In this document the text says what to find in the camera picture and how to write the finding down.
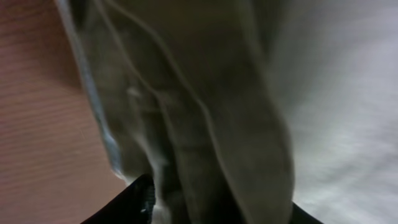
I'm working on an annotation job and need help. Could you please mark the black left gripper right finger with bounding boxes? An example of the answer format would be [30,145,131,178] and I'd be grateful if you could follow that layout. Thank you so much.
[290,203,323,224]

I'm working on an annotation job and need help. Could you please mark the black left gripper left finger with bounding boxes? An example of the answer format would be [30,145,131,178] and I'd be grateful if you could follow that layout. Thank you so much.
[81,174,155,224]

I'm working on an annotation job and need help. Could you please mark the khaki shorts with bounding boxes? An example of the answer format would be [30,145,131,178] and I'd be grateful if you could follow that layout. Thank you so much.
[54,0,398,224]

